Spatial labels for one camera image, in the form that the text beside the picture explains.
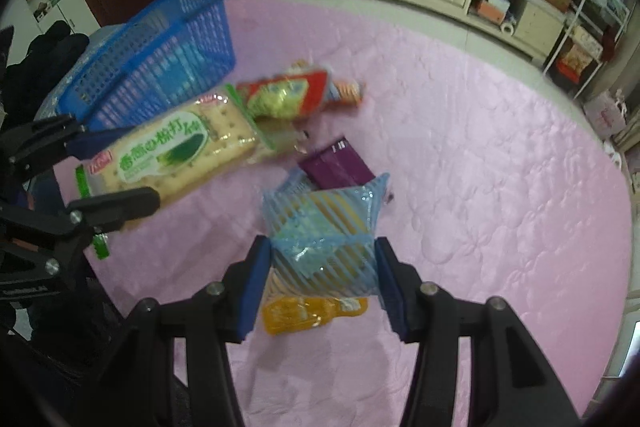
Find orange snack packet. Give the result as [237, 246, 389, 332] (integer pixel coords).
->
[262, 296, 369, 335]

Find blue striped snack pack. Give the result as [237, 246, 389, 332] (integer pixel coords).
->
[262, 173, 390, 298]

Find purple snack packet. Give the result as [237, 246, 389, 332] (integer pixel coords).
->
[298, 136, 375, 190]

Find green scallion cracker pack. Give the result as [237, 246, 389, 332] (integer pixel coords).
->
[74, 83, 302, 260]

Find blue plastic basket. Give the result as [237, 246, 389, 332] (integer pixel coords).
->
[52, 0, 235, 130]

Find red noodle snack bag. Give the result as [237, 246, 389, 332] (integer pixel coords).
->
[235, 65, 331, 121]

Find pink quilted table cover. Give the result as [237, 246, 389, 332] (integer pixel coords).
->
[87, 0, 632, 426]

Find pink shopping bag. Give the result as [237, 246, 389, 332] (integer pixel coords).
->
[582, 90, 627, 140]

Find white metal shelf rack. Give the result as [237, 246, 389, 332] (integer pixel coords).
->
[544, 0, 637, 98]

